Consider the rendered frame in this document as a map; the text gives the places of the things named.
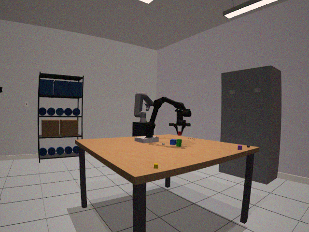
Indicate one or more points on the blue cube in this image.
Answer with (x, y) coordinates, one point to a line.
(173, 142)

